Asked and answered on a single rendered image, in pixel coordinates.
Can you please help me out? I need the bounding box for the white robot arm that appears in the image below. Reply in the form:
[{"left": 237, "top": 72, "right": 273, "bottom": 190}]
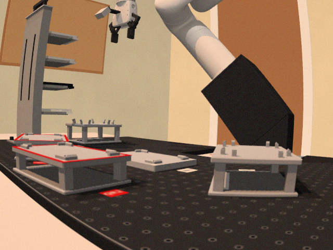
[{"left": 95, "top": 0, "right": 235, "bottom": 80}]

